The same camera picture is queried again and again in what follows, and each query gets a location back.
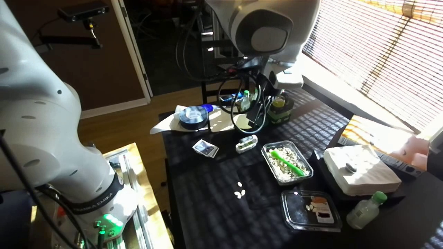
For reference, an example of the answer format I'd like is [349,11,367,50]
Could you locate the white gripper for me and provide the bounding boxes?
[263,63,303,96]

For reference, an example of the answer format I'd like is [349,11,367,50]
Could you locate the green plastic spoon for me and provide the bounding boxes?
[270,151,305,177]

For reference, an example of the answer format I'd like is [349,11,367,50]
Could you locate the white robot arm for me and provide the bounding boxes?
[0,0,320,249]

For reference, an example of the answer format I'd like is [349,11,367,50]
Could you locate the dark jar yellow lid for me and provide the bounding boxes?
[267,94,294,125]

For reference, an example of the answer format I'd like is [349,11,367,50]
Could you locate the green cap bottle left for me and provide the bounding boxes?
[240,90,251,112]

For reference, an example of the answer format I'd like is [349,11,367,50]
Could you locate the small blue packet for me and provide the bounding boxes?
[219,93,236,104]

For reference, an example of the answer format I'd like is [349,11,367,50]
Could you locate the brown paper envelope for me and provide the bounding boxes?
[209,107,234,133]

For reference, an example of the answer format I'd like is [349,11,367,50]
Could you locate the blue plastic lid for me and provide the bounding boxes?
[201,104,215,114]

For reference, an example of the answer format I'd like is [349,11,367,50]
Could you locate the clear plastic case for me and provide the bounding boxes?
[236,135,258,154]

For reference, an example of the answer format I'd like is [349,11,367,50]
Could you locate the deck of playing cards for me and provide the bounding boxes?
[193,140,219,158]

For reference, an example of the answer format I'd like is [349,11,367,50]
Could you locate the bamboo window blind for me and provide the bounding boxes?
[303,0,443,130]

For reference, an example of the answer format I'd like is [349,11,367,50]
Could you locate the white pills on table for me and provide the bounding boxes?
[234,182,247,200]

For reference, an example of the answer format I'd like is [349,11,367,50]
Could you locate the yellow cardboard box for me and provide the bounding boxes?
[338,115,413,154]

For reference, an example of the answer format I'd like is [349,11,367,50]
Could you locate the white box on scale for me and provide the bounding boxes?
[324,146,402,197]

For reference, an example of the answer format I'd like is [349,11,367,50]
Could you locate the clear bottle green cap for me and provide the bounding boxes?
[346,191,388,230]

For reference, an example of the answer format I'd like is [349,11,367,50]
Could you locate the black camera on mount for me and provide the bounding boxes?
[58,0,110,23]

